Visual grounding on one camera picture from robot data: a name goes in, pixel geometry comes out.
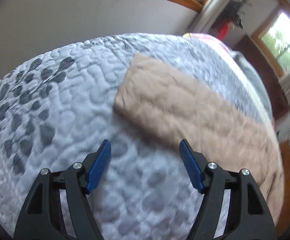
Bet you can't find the beige quilted jacket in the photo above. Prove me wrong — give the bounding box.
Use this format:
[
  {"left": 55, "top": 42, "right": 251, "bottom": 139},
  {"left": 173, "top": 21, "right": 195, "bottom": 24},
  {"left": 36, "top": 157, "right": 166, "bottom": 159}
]
[{"left": 114, "top": 54, "right": 284, "bottom": 221}]

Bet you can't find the coat rack with clothes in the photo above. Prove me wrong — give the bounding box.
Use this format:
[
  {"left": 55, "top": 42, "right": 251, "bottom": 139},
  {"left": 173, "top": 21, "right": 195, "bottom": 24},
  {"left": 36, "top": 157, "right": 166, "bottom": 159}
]
[{"left": 211, "top": 0, "right": 251, "bottom": 41}]

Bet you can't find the orange wooden wardrobe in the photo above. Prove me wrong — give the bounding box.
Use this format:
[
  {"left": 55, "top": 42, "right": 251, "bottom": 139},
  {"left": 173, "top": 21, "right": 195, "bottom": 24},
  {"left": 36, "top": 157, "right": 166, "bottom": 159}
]
[{"left": 276, "top": 141, "right": 290, "bottom": 237}]

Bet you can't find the grey leaf-pattern quilt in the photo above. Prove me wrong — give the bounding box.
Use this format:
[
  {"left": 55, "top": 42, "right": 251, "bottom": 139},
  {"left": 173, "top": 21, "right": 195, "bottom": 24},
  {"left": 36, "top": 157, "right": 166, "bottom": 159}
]
[{"left": 0, "top": 34, "right": 277, "bottom": 239}]

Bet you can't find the grey pillow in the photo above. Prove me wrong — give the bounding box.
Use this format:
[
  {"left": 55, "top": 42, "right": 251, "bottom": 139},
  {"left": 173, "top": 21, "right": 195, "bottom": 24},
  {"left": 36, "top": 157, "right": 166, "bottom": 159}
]
[{"left": 230, "top": 50, "right": 273, "bottom": 120}]

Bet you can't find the dark wooden headboard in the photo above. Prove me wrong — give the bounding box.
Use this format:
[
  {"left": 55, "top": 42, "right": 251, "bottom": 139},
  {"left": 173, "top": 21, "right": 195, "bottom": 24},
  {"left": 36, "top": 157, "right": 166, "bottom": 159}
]
[{"left": 234, "top": 35, "right": 290, "bottom": 121}]

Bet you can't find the headboard window wooden frame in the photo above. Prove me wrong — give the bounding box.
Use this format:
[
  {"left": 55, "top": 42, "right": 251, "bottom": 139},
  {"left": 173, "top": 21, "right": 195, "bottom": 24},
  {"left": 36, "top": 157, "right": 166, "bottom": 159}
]
[{"left": 251, "top": 0, "right": 290, "bottom": 78}]

